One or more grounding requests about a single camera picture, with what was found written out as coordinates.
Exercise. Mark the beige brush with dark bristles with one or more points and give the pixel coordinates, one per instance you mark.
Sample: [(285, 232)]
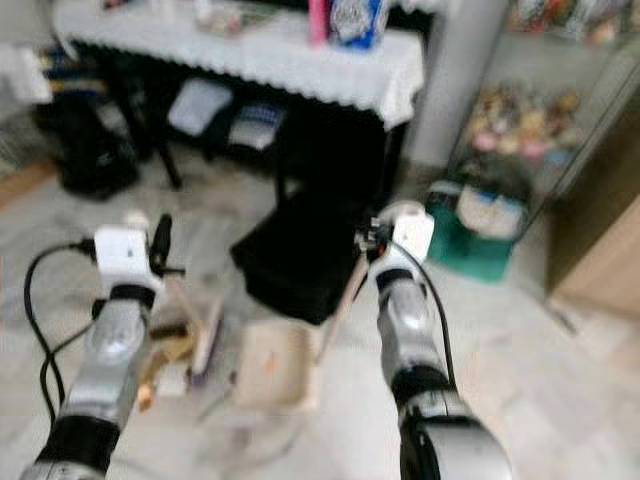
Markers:
[(208, 340)]

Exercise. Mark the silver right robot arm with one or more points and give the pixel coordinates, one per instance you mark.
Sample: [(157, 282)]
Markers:
[(405, 320)]

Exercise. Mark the wooden floor board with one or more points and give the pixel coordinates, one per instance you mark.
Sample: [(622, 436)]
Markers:
[(25, 182)]

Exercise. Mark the black hard case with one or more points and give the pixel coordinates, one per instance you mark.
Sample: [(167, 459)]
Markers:
[(300, 260)]

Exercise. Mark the green shopping bag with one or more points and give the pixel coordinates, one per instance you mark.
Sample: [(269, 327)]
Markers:
[(470, 255)]

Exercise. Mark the black backpack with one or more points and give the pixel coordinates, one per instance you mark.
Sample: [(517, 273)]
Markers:
[(90, 150)]

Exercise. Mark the white cloth bundle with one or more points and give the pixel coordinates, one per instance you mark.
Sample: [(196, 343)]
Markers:
[(200, 105)]

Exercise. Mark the grey striped bundle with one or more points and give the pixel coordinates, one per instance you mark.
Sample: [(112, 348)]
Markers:
[(255, 125)]

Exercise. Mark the white lace tablecloth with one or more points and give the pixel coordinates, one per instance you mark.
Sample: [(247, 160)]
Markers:
[(260, 55)]

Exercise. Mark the blue and white pack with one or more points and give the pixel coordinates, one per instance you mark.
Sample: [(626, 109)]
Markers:
[(358, 22)]

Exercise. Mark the white paper roll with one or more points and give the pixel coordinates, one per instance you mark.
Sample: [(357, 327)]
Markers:
[(22, 75)]

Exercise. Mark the pink bottle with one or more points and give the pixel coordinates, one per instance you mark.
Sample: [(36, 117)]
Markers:
[(318, 22)]

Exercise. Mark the glass display cabinet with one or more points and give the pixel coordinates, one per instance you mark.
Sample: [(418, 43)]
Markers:
[(540, 80)]

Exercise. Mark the light wooden cabinet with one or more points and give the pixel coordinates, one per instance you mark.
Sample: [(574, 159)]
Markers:
[(610, 260)]

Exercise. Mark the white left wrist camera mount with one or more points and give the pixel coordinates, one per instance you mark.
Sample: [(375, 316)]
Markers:
[(122, 255)]

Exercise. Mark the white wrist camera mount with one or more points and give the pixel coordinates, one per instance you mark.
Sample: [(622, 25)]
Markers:
[(412, 235), (122, 255)]

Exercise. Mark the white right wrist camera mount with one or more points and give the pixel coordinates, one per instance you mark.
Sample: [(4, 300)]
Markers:
[(412, 235)]

